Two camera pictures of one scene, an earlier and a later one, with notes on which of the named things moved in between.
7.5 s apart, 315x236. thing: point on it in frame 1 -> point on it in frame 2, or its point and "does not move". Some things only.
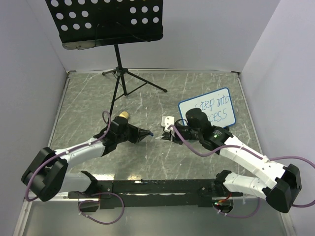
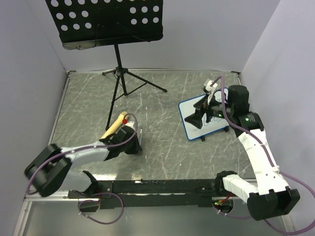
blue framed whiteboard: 217,104 does not move
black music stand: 80,24 does not move
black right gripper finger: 168,135 -> 202,103
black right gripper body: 189,134 -> 217,108
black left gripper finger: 142,133 -> 137,147
